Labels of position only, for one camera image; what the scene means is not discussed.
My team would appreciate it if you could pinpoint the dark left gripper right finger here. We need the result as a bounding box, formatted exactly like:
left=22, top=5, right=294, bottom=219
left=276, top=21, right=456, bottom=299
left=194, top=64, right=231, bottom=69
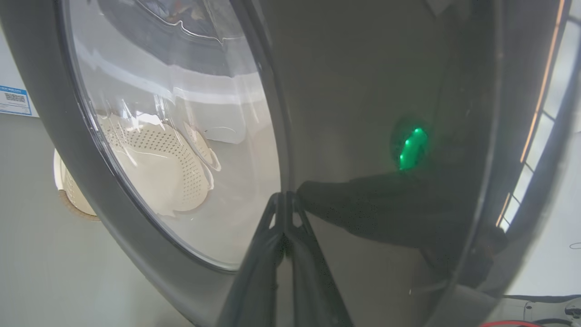
left=284, top=193, right=355, bottom=327

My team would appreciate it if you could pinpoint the red cable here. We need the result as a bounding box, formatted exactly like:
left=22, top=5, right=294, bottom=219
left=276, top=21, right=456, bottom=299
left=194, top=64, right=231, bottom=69
left=480, top=320, right=545, bottom=327

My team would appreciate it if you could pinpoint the white front-load washing machine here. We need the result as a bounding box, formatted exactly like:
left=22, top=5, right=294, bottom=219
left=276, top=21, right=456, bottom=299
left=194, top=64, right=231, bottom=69
left=0, top=27, right=40, bottom=119

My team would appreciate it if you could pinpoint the washing machine door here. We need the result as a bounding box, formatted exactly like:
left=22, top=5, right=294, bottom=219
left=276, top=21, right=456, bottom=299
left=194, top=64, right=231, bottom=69
left=0, top=0, right=581, bottom=327

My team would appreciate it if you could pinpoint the cream perforated laundry basket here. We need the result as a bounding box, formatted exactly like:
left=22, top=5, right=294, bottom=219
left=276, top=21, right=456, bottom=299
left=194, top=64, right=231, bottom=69
left=53, top=114, right=223, bottom=222

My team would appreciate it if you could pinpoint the blue energy label sticker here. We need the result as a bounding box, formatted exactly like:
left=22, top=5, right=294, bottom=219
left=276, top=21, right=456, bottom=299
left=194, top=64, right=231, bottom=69
left=0, top=85, right=33, bottom=117

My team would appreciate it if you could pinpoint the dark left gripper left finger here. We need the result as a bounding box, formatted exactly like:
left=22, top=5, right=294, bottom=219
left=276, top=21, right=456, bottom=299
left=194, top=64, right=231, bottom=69
left=217, top=193, right=286, bottom=327

